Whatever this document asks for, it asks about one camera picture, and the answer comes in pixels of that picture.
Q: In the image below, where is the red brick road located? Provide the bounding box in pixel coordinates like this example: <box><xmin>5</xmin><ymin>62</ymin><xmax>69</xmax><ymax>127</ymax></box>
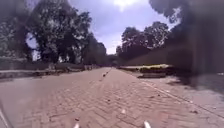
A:
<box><xmin>0</xmin><ymin>67</ymin><xmax>112</xmax><ymax>128</ymax></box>

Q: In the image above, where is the dark tall hedge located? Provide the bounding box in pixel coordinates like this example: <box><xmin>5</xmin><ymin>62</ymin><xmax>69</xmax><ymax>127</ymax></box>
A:
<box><xmin>117</xmin><ymin>31</ymin><xmax>224</xmax><ymax>85</ymax></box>

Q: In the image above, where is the grey ground strip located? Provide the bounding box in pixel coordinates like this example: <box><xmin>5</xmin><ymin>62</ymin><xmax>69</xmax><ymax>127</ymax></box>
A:
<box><xmin>134</xmin><ymin>72</ymin><xmax>224</xmax><ymax>114</ymax></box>

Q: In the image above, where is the low yellow-green hedge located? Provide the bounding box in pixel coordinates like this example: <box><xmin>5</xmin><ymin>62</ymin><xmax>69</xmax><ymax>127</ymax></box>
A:
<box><xmin>119</xmin><ymin>63</ymin><xmax>176</xmax><ymax>79</ymax></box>

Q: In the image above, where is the pale boundary wall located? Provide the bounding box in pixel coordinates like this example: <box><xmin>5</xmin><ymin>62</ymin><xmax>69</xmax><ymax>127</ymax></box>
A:
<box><xmin>0</xmin><ymin>57</ymin><xmax>51</xmax><ymax>71</ymax></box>

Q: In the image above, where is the row of trees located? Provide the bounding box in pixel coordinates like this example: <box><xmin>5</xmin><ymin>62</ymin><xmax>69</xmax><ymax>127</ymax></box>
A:
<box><xmin>115</xmin><ymin>0</ymin><xmax>224</xmax><ymax>61</ymax></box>
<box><xmin>0</xmin><ymin>0</ymin><xmax>108</xmax><ymax>66</ymax></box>

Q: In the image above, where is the roadside verge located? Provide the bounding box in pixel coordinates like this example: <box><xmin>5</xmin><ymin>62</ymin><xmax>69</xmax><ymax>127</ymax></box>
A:
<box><xmin>0</xmin><ymin>65</ymin><xmax>96</xmax><ymax>82</ymax></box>

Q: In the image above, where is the red brick path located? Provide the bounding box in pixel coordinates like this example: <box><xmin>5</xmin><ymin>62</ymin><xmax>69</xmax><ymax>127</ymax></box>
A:
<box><xmin>66</xmin><ymin>67</ymin><xmax>224</xmax><ymax>128</ymax></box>

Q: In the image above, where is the pale dividing kerb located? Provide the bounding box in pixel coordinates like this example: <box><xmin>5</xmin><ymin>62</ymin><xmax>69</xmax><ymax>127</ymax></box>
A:
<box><xmin>100</xmin><ymin>67</ymin><xmax>113</xmax><ymax>79</ymax></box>

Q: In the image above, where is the pale path edge kerb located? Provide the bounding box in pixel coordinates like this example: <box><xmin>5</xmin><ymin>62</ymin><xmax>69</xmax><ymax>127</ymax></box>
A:
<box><xmin>116</xmin><ymin>68</ymin><xmax>224</xmax><ymax>118</ymax></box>

